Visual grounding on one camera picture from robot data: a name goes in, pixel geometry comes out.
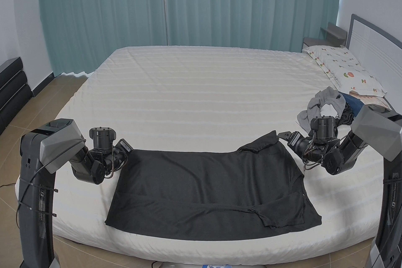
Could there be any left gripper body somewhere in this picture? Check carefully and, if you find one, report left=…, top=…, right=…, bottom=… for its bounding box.
left=110, top=139, right=132, bottom=170

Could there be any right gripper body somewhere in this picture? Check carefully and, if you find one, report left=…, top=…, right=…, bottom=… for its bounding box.
left=288, top=132, right=310, bottom=154

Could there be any black T-shirt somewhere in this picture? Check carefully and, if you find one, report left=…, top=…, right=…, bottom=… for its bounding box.
left=104, top=130, right=322, bottom=233

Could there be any pile of clothes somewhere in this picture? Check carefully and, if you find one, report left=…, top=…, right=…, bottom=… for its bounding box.
left=297, top=87, right=369, bottom=135

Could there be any white printed pillow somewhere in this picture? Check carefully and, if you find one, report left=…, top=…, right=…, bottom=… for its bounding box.
left=302, top=45, right=387, bottom=98

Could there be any bed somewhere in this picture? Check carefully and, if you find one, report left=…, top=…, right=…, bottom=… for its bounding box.
left=50, top=13, right=402, bottom=264

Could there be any grey bedside table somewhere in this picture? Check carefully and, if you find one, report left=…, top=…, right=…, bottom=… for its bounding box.
left=303, top=22, right=347, bottom=48

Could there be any black chest of drawers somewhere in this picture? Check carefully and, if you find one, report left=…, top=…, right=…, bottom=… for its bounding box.
left=0, top=57, right=33, bottom=135

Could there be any black cable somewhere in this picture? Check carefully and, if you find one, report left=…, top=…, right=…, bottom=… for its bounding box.
left=16, top=139, right=87, bottom=225

